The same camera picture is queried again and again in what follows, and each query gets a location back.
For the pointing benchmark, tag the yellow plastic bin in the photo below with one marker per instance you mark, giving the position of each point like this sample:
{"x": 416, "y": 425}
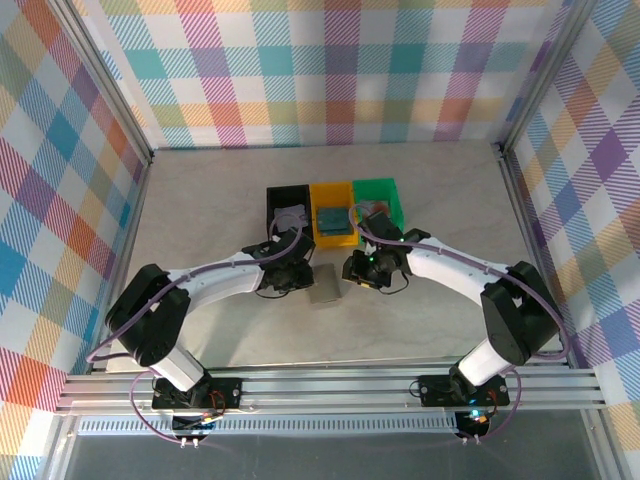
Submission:
{"x": 330, "y": 192}

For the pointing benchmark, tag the long aluminium frame rail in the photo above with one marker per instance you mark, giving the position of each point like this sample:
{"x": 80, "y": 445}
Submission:
{"x": 325, "y": 390}

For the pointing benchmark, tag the teal card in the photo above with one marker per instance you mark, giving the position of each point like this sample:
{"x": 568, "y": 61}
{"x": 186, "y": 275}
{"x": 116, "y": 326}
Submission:
{"x": 331, "y": 220}

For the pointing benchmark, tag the small black circuit board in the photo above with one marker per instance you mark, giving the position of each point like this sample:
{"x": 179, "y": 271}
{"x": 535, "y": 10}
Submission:
{"x": 192, "y": 425}
{"x": 477, "y": 420}

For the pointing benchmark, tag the red circle card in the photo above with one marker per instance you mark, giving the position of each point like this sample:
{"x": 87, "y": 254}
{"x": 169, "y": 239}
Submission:
{"x": 379, "y": 204}

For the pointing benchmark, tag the aluminium side rail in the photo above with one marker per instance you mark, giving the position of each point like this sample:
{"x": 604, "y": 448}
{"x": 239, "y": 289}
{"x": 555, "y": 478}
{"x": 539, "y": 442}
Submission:
{"x": 534, "y": 250}
{"x": 125, "y": 260}

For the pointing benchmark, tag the silver VIP card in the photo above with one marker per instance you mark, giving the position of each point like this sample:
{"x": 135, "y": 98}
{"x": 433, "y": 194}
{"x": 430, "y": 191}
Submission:
{"x": 290, "y": 216}

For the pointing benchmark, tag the aluminium corner post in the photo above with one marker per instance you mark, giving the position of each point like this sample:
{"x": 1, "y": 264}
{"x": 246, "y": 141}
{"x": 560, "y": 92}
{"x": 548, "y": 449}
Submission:
{"x": 544, "y": 75}
{"x": 105, "y": 80}

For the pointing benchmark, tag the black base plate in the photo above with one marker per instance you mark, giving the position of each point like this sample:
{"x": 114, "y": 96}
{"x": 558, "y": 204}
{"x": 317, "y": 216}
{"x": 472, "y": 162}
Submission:
{"x": 432, "y": 392}
{"x": 230, "y": 392}

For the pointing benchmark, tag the green plastic bin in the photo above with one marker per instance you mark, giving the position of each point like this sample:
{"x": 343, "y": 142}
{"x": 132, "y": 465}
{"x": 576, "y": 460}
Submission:
{"x": 375, "y": 190}

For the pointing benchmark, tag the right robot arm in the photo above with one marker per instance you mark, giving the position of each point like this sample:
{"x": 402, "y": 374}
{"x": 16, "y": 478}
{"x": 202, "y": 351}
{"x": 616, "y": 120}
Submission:
{"x": 450, "y": 270}

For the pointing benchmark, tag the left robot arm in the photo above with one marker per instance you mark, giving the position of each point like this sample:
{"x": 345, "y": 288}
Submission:
{"x": 220, "y": 285}

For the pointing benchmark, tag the black plastic bin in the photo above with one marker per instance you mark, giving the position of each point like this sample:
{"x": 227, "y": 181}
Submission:
{"x": 290, "y": 192}

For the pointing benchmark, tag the grey card holder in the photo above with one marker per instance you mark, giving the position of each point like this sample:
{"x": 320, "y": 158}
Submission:
{"x": 325, "y": 285}

